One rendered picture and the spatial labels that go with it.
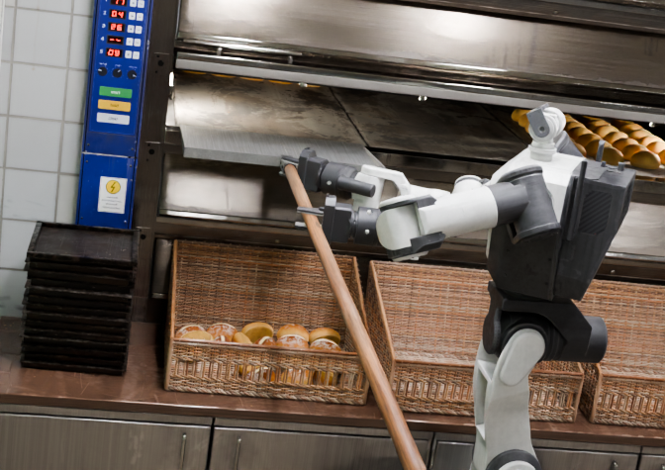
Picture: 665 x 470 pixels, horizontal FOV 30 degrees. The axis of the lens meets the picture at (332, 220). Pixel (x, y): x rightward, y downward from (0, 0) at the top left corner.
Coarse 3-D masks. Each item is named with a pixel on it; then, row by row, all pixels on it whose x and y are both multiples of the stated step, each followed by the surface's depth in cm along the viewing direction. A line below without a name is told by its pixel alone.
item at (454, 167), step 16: (176, 128) 361; (384, 160) 369; (400, 160) 370; (416, 160) 370; (432, 160) 371; (448, 160) 372; (464, 160) 373; (480, 160) 376; (496, 160) 379; (640, 176) 387; (656, 192) 384
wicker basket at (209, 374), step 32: (192, 256) 368; (224, 256) 370; (256, 256) 371; (288, 256) 372; (352, 256) 375; (192, 288) 368; (224, 288) 370; (256, 288) 371; (288, 288) 373; (320, 288) 375; (352, 288) 371; (192, 320) 369; (224, 320) 370; (288, 320) 373; (320, 320) 375; (192, 352) 329; (224, 352) 330; (256, 352) 331; (288, 352) 332; (320, 352) 333; (352, 352) 335; (192, 384) 331; (224, 384) 333; (256, 384) 334; (288, 384) 335; (352, 384) 349
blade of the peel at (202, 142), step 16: (192, 128) 362; (208, 128) 365; (192, 144) 343; (208, 144) 346; (224, 144) 348; (240, 144) 351; (256, 144) 354; (272, 144) 357; (288, 144) 359; (304, 144) 362; (320, 144) 365; (336, 144) 368; (352, 144) 371; (224, 160) 332; (240, 160) 333; (256, 160) 334; (272, 160) 334; (336, 160) 349; (352, 160) 352; (368, 160) 355
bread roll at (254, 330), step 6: (252, 324) 366; (258, 324) 366; (264, 324) 367; (246, 330) 365; (252, 330) 365; (258, 330) 366; (264, 330) 366; (270, 330) 367; (252, 336) 366; (258, 336) 366; (270, 336) 368; (252, 342) 367
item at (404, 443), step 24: (288, 168) 323; (312, 216) 283; (336, 264) 254; (336, 288) 241; (360, 336) 217; (360, 360) 211; (384, 384) 199; (384, 408) 192; (408, 432) 184; (408, 456) 177
